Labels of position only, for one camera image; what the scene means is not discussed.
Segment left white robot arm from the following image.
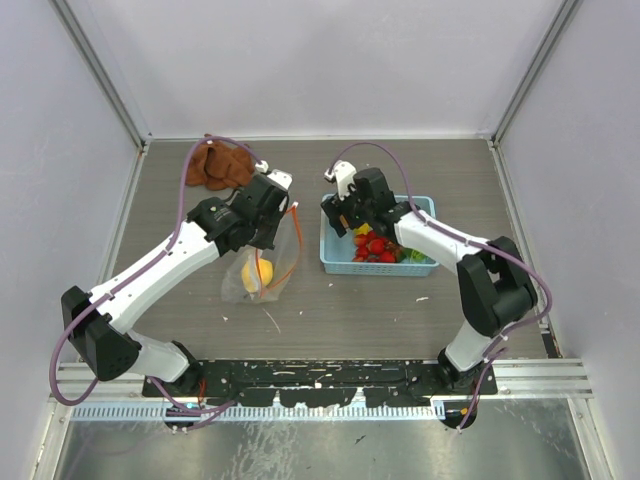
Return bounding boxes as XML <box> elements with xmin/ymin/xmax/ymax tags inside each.
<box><xmin>62</xmin><ymin>170</ymin><xmax>293</xmax><ymax>396</ymax></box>

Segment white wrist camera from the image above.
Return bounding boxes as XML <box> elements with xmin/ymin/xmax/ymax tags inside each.
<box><xmin>324</xmin><ymin>160</ymin><xmax>357</xmax><ymax>200</ymax></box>
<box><xmin>254</xmin><ymin>160</ymin><xmax>293</xmax><ymax>191</ymax></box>

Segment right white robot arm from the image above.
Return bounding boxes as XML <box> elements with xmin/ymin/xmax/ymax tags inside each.
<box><xmin>321</xmin><ymin>161</ymin><xmax>538</xmax><ymax>394</ymax></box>

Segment aluminium frame post left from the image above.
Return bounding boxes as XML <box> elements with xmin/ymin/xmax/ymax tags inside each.
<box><xmin>49</xmin><ymin>0</ymin><xmax>147</xmax><ymax>149</ymax></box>

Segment red strawberry bunch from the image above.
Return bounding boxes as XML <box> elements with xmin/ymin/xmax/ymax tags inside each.
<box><xmin>352</xmin><ymin>230</ymin><xmax>405</xmax><ymax>263</ymax></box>

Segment aluminium frame post right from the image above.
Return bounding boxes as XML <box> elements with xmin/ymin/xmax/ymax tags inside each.
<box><xmin>489</xmin><ymin>0</ymin><xmax>583</xmax><ymax>148</ymax></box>

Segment brown cloth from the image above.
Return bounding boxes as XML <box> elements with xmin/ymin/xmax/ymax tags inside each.
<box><xmin>185</xmin><ymin>134</ymin><xmax>255</xmax><ymax>191</ymax></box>

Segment aluminium frame post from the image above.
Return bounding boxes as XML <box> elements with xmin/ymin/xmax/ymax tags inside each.
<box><xmin>49</xmin><ymin>0</ymin><xmax>147</xmax><ymax>149</ymax></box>
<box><xmin>489</xmin><ymin>0</ymin><xmax>583</xmax><ymax>148</ymax></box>

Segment white slotted cable duct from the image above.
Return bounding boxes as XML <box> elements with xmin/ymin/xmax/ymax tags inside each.
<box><xmin>70</xmin><ymin>401</ymin><xmax>445</xmax><ymax>422</ymax></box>

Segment green grape bunch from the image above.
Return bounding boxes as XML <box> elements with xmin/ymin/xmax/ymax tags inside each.
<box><xmin>401</xmin><ymin>247</ymin><xmax>431</xmax><ymax>264</ymax></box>

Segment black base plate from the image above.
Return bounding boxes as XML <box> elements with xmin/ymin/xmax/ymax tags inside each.
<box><xmin>164</xmin><ymin>360</ymin><xmax>481</xmax><ymax>408</ymax></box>

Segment light blue plastic basket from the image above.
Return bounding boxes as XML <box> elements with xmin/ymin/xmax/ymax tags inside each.
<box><xmin>319</xmin><ymin>211</ymin><xmax>440</xmax><ymax>277</ymax></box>

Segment clear zip top bag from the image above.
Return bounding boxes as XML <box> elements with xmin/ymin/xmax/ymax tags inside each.
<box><xmin>221</xmin><ymin>202</ymin><xmax>303</xmax><ymax>304</ymax></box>

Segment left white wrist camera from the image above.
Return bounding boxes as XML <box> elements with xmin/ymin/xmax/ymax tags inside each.
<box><xmin>254</xmin><ymin>160</ymin><xmax>293</xmax><ymax>191</ymax></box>

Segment yellow apple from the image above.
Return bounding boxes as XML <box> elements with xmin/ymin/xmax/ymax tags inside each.
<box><xmin>241</xmin><ymin>257</ymin><xmax>274</xmax><ymax>294</ymax></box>

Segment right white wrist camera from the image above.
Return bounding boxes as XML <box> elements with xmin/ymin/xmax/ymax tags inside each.
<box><xmin>324</xmin><ymin>160</ymin><xmax>357</xmax><ymax>200</ymax></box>

